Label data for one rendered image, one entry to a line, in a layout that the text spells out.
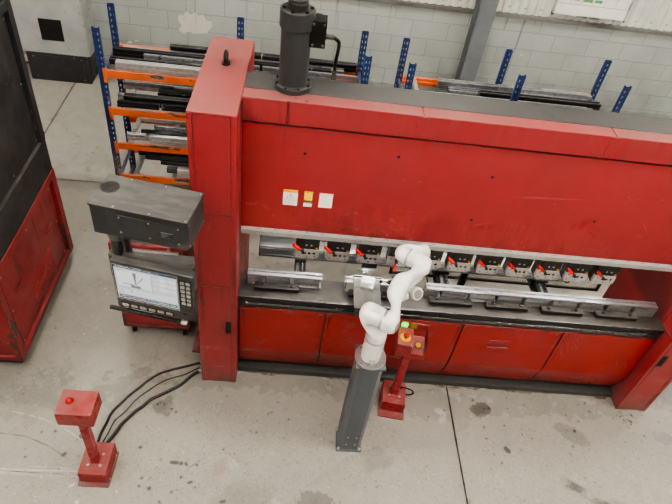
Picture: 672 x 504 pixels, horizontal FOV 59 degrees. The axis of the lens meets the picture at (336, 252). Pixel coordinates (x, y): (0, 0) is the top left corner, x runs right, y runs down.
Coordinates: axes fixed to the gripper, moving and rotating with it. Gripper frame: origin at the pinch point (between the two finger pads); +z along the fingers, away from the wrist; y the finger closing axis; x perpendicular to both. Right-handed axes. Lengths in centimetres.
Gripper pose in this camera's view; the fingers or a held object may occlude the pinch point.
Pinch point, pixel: (390, 282)
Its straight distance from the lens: 400.6
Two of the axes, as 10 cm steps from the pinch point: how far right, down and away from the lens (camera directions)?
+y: -1.4, -9.4, -3.0
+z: -4.9, -2.0, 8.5
